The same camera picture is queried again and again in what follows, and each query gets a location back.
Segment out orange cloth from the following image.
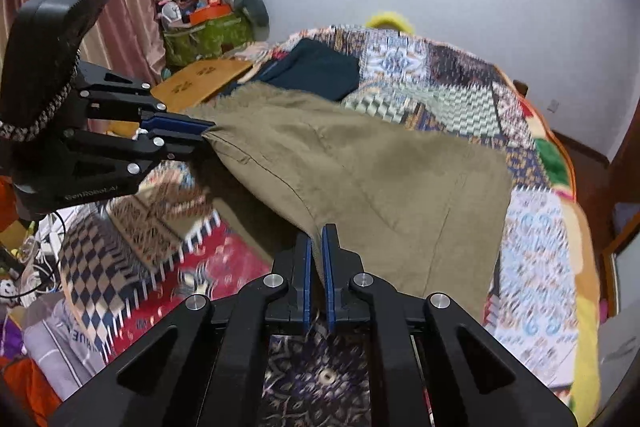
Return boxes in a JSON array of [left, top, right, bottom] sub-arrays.
[[0, 354, 62, 427]]

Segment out green printed bag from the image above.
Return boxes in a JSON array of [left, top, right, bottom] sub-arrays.
[[162, 14, 254, 68]]

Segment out braided wrist strap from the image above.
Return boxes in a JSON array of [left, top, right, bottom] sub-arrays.
[[0, 51, 82, 144]]

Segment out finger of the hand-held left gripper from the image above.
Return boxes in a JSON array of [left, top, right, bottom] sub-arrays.
[[59, 127, 211, 198], [75, 61, 217, 134]]

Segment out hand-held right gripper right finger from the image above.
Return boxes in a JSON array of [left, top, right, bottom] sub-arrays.
[[321, 223, 578, 427]]

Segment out grey printed cloth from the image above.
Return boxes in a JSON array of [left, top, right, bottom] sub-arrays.
[[22, 299, 107, 403]]

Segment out orange box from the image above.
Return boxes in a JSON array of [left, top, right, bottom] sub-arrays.
[[187, 3, 236, 26]]

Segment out patchwork printed blanket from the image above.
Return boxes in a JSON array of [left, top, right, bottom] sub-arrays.
[[59, 24, 602, 427]]

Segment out wooden framed furniture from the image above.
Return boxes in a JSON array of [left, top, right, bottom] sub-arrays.
[[599, 207, 640, 320]]

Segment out olive green pants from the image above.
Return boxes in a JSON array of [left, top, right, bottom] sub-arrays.
[[187, 84, 514, 323]]

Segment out orange wooden board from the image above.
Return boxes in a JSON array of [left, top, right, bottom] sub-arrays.
[[150, 59, 254, 114]]

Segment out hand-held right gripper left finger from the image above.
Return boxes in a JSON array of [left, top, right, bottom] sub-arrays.
[[47, 232, 316, 427]]

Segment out dark navy folded garment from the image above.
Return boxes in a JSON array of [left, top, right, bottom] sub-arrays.
[[222, 39, 362, 104]]

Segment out yellow fluffy cushion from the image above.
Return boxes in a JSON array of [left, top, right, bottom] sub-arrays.
[[365, 9, 417, 34]]

